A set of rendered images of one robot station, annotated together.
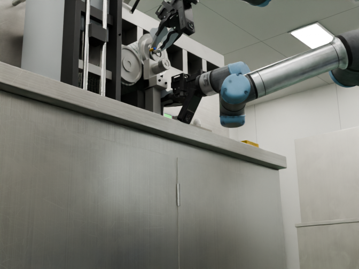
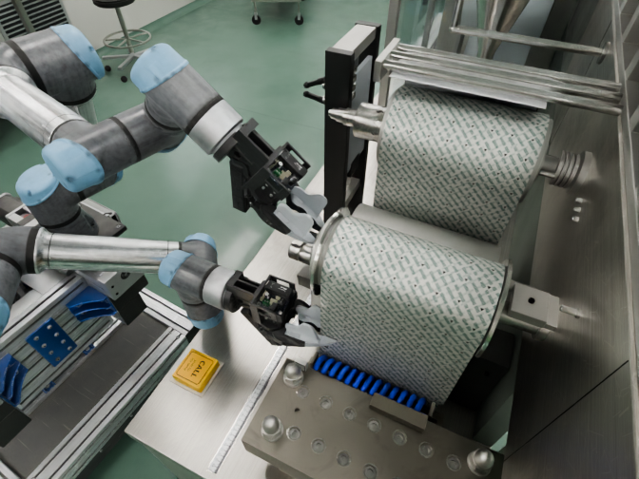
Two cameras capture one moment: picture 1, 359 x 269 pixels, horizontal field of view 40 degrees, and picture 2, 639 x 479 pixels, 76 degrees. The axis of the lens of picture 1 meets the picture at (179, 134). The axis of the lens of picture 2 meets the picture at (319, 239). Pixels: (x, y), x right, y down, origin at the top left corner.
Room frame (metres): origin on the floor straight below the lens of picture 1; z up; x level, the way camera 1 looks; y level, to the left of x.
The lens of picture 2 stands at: (1.94, -0.05, 1.74)
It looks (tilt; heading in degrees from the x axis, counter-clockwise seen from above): 48 degrees down; 165
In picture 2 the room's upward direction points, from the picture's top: straight up
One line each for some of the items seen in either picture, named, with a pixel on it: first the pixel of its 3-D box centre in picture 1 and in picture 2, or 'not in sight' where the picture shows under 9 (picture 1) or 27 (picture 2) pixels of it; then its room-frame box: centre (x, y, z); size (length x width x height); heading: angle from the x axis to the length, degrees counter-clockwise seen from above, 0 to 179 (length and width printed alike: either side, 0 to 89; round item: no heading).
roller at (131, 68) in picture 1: (102, 74); (416, 254); (1.52, 0.25, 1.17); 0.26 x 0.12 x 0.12; 50
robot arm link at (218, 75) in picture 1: (231, 78); (191, 276); (1.40, -0.16, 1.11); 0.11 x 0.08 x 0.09; 50
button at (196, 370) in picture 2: (243, 147); (196, 370); (1.50, -0.20, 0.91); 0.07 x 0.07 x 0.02; 50
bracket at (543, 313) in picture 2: not in sight; (534, 305); (1.72, 0.31, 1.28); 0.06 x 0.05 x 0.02; 50
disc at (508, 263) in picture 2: not in sight; (491, 307); (1.70, 0.27, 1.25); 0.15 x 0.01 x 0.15; 140
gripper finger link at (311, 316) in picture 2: (163, 95); (318, 316); (1.56, 0.05, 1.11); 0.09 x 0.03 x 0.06; 51
